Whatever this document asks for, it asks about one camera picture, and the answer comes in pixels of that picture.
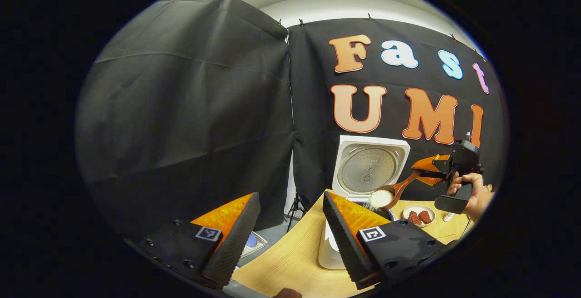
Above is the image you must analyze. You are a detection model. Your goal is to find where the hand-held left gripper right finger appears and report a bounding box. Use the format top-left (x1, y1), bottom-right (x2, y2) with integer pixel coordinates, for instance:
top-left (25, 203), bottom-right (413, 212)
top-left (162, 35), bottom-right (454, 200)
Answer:
top-left (322, 191), bottom-right (448, 290)

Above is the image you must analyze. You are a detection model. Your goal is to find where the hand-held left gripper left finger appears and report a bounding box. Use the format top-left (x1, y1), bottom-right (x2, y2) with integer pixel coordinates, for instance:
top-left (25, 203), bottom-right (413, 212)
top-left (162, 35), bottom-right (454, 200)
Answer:
top-left (136, 192), bottom-right (261, 289)

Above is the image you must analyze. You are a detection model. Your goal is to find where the brown wooden spoon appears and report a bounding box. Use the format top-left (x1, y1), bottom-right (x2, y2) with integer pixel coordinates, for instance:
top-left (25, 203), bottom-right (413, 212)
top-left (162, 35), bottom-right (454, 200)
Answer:
top-left (370, 171), bottom-right (423, 211)

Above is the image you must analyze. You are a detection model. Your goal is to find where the white rice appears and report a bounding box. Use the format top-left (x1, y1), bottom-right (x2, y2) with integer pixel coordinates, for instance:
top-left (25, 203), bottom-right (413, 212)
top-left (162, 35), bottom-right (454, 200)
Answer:
top-left (370, 190), bottom-right (394, 209)

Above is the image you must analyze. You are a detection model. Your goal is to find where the white rice cooker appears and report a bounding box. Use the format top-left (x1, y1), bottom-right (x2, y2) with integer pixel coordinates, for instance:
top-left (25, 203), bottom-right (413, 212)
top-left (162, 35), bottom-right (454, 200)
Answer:
top-left (318, 136), bottom-right (410, 270)

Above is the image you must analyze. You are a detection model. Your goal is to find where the white plastic storage box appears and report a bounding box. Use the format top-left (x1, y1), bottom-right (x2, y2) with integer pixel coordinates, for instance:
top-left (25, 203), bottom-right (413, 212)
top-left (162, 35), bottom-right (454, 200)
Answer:
top-left (238, 231), bottom-right (268, 259)

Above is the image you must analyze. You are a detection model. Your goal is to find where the white round plate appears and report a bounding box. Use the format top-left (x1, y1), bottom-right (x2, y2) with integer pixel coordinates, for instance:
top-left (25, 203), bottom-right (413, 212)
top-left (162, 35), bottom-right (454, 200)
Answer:
top-left (403, 204), bottom-right (436, 228)

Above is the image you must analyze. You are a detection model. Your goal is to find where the black tripod stand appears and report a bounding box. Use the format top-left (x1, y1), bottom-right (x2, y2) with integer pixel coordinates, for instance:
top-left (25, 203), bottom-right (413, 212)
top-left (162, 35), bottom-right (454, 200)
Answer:
top-left (286, 193), bottom-right (310, 233)

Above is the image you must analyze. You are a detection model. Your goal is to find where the black backdrop cloth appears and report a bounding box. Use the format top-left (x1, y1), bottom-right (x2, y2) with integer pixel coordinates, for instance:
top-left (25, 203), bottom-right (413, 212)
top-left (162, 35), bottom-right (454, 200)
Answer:
top-left (75, 0), bottom-right (507, 244)

